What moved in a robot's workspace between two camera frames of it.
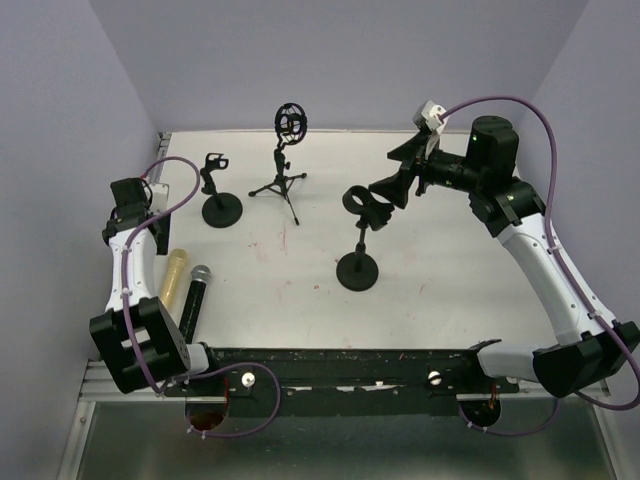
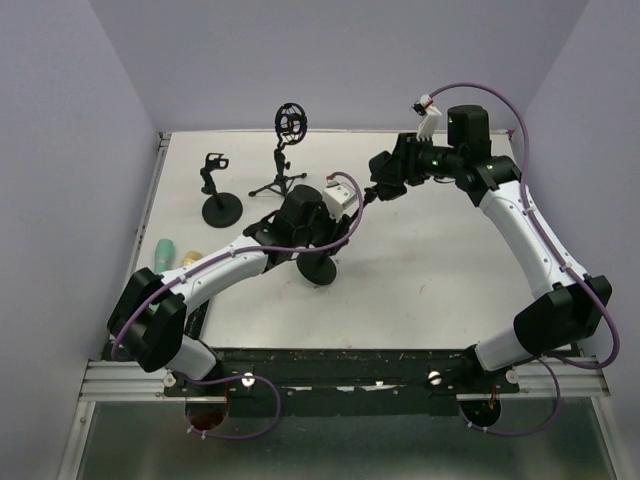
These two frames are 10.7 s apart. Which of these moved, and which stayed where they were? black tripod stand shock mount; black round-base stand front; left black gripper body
Moved: left black gripper body
Stayed: black round-base stand front; black tripod stand shock mount
